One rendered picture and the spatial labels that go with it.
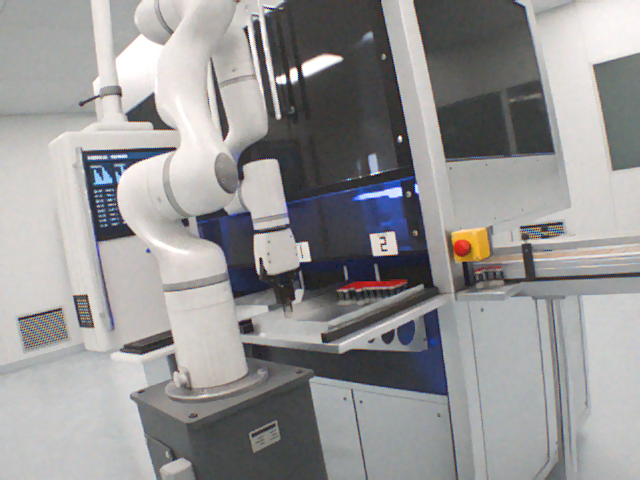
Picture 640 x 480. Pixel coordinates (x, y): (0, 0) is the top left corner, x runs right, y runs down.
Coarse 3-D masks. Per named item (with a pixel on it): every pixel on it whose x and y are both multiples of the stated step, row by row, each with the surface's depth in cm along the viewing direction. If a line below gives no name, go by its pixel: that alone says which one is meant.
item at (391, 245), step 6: (372, 234) 136; (378, 234) 135; (384, 234) 133; (390, 234) 132; (372, 240) 137; (378, 240) 135; (390, 240) 132; (372, 246) 137; (378, 246) 136; (384, 246) 134; (390, 246) 133; (396, 246) 131; (378, 252) 136; (384, 252) 134; (390, 252) 133; (396, 252) 131
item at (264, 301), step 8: (352, 280) 155; (272, 288) 166; (296, 288) 173; (328, 288) 148; (248, 296) 159; (256, 296) 161; (264, 296) 163; (272, 296) 166; (304, 296) 141; (312, 296) 143; (240, 304) 142; (248, 304) 159; (256, 304) 158; (264, 304) 155; (272, 304) 133; (280, 304) 135; (240, 312) 142; (248, 312) 139; (256, 312) 136; (264, 312) 134
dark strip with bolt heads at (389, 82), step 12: (372, 0) 123; (372, 12) 124; (372, 24) 125; (384, 24) 122; (384, 36) 123; (384, 48) 124; (384, 60) 124; (384, 72) 125; (384, 84) 126; (396, 84) 123; (396, 96) 124; (396, 108) 124; (396, 120) 125; (396, 132) 126; (396, 144) 126; (408, 144) 124; (396, 156) 127; (408, 156) 124; (408, 192) 125
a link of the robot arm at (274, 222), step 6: (276, 216) 114; (282, 216) 115; (258, 222) 114; (264, 222) 113; (270, 222) 113; (276, 222) 114; (282, 222) 114; (288, 222) 117; (258, 228) 114; (264, 228) 114; (270, 228) 114; (276, 228) 115
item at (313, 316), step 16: (416, 288) 121; (304, 304) 130; (320, 304) 134; (336, 304) 135; (368, 304) 127; (384, 304) 112; (256, 320) 117; (272, 320) 113; (288, 320) 108; (304, 320) 105; (320, 320) 118; (336, 320) 101; (304, 336) 105; (320, 336) 102
